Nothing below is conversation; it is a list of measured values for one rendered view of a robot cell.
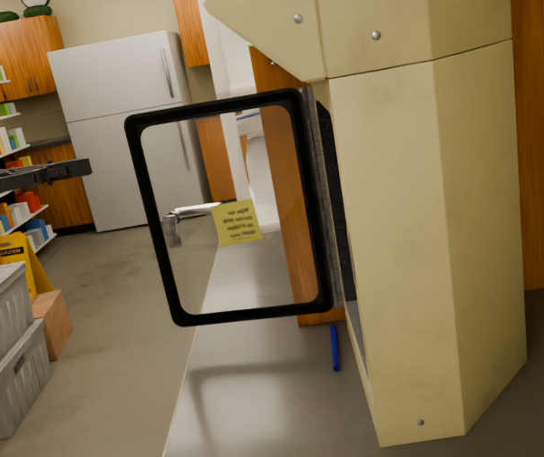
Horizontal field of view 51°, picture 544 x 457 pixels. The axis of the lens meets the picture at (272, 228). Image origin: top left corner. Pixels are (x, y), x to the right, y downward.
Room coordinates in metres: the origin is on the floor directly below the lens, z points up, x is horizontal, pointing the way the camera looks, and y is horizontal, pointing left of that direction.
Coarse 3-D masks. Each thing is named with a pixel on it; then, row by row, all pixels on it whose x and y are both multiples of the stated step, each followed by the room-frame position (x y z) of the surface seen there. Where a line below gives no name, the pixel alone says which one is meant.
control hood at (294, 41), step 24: (216, 0) 0.62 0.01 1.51; (240, 0) 0.62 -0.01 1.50; (264, 0) 0.62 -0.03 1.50; (288, 0) 0.61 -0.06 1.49; (312, 0) 0.61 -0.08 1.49; (240, 24) 0.62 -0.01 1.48; (264, 24) 0.62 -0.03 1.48; (288, 24) 0.61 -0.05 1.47; (312, 24) 0.61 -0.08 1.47; (264, 48) 0.62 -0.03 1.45; (288, 48) 0.61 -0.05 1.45; (312, 48) 0.61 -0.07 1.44; (312, 72) 0.61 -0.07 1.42
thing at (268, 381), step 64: (256, 320) 1.05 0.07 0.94; (192, 384) 0.85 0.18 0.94; (256, 384) 0.81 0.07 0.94; (320, 384) 0.78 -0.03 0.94; (512, 384) 0.69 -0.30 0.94; (192, 448) 0.68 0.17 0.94; (256, 448) 0.66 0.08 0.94; (320, 448) 0.63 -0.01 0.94; (384, 448) 0.61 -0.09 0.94; (448, 448) 0.59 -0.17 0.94; (512, 448) 0.57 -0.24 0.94
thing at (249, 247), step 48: (144, 144) 0.97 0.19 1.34; (192, 144) 0.95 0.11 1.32; (240, 144) 0.94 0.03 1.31; (288, 144) 0.93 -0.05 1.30; (192, 192) 0.96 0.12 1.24; (240, 192) 0.94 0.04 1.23; (288, 192) 0.93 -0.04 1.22; (192, 240) 0.96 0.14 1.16; (240, 240) 0.95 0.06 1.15; (288, 240) 0.93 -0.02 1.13; (192, 288) 0.96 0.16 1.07; (240, 288) 0.95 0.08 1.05; (288, 288) 0.93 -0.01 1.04
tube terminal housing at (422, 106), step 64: (320, 0) 0.61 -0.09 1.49; (384, 0) 0.61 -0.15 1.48; (448, 0) 0.64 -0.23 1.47; (384, 64) 0.61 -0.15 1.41; (448, 64) 0.63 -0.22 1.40; (512, 64) 0.74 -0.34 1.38; (384, 128) 0.61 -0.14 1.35; (448, 128) 0.62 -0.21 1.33; (512, 128) 0.73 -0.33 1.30; (384, 192) 0.61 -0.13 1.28; (448, 192) 0.61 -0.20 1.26; (512, 192) 0.73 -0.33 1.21; (384, 256) 0.61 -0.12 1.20; (448, 256) 0.61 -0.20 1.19; (512, 256) 0.72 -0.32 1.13; (384, 320) 0.61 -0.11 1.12; (448, 320) 0.61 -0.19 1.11; (512, 320) 0.71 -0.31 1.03; (384, 384) 0.61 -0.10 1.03; (448, 384) 0.61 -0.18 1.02
